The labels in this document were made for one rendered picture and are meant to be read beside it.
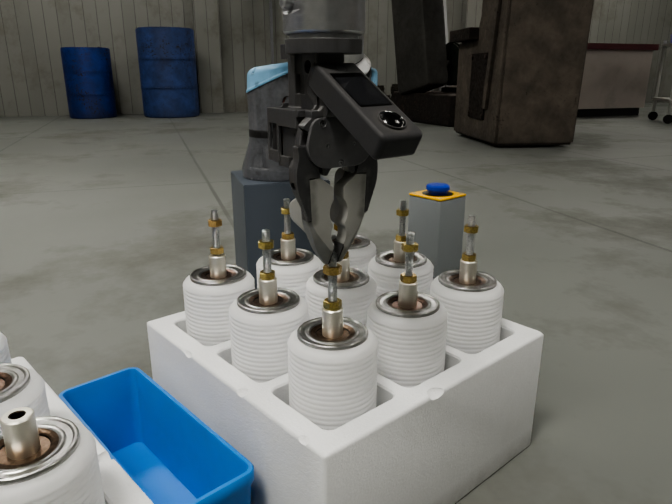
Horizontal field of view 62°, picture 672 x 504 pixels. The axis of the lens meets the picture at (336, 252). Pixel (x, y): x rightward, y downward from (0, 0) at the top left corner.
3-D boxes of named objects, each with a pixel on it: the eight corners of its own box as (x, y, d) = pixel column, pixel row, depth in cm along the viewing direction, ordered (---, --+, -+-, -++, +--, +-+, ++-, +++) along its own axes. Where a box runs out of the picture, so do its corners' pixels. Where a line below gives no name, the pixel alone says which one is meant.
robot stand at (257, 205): (237, 293, 137) (230, 170, 128) (308, 285, 142) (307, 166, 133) (250, 323, 121) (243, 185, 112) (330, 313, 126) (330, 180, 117)
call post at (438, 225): (401, 355, 107) (408, 194, 98) (425, 344, 112) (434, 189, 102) (430, 369, 102) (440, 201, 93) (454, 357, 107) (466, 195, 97)
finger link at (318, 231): (304, 251, 61) (305, 165, 58) (334, 266, 56) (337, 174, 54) (278, 255, 59) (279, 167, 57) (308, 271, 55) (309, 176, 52)
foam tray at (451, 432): (157, 430, 85) (145, 321, 79) (348, 349, 110) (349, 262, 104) (325, 606, 57) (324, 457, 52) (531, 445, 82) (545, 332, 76)
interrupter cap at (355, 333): (377, 327, 62) (377, 321, 62) (353, 358, 55) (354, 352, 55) (314, 317, 65) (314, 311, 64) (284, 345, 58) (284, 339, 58)
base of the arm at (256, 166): (237, 171, 127) (235, 126, 124) (302, 167, 131) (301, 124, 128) (249, 183, 113) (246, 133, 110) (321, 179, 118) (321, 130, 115)
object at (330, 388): (384, 460, 68) (389, 323, 62) (358, 516, 59) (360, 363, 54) (311, 441, 71) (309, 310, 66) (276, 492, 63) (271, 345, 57)
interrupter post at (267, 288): (254, 304, 68) (253, 279, 67) (266, 298, 70) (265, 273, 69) (270, 309, 67) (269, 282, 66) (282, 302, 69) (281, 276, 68)
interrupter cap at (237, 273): (243, 266, 81) (243, 262, 81) (249, 285, 74) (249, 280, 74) (189, 271, 79) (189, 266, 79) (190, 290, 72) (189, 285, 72)
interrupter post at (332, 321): (347, 333, 61) (347, 305, 60) (339, 343, 58) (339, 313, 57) (326, 329, 61) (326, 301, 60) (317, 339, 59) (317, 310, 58)
